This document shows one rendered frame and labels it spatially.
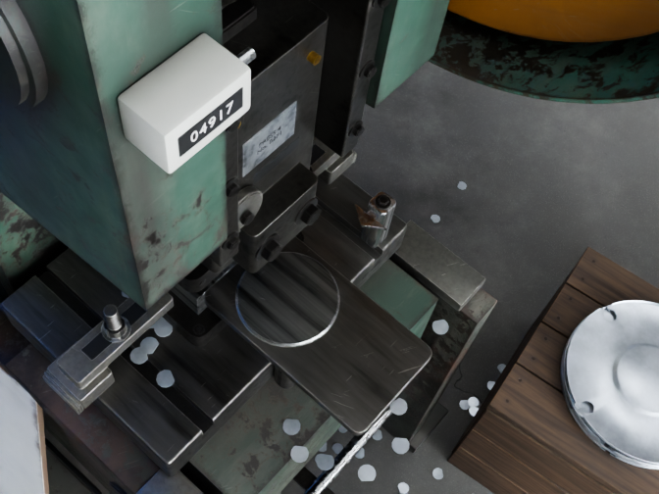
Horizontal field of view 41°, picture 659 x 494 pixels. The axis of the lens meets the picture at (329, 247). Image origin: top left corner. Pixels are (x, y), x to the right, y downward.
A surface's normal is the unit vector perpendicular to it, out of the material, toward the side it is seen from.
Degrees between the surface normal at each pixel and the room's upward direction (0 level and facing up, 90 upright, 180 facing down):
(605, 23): 90
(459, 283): 0
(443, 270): 0
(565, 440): 0
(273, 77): 90
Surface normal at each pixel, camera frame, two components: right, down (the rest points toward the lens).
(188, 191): 0.75, 0.61
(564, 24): -0.66, 0.63
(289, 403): 0.09, -0.47
